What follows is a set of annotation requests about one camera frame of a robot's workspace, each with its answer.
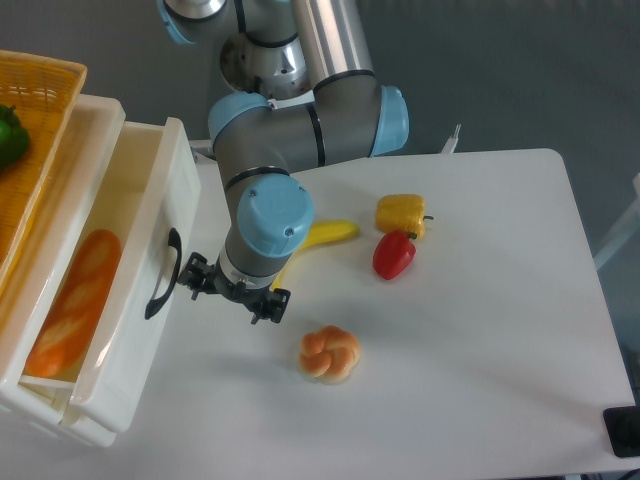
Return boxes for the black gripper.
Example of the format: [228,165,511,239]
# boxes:
[177,249,291,325]

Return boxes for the white top drawer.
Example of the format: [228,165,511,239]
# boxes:
[22,118,200,436]

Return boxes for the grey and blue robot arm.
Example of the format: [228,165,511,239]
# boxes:
[157,1,409,322]

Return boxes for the yellow banana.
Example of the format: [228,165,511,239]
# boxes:
[270,220,360,291]

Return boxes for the knotted bread roll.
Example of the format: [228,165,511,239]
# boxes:
[297,325,361,385]

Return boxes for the red bell pepper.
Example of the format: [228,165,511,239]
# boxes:
[372,230,417,280]

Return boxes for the orange baguette loaf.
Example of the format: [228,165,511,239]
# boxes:
[24,229,122,378]

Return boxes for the yellow bell pepper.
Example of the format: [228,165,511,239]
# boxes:
[374,194,428,239]

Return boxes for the green bell pepper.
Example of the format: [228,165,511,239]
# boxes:
[0,104,31,169]

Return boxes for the yellow wicker basket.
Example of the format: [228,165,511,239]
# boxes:
[1,50,87,288]

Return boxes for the black device at table edge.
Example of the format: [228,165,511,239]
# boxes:
[603,406,639,458]

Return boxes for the black drawer handle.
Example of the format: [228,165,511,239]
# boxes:
[144,227,182,320]

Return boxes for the white drawer cabinet frame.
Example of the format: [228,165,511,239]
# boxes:
[1,95,125,446]

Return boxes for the white bracket behind table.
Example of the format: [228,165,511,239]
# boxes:
[441,124,462,154]

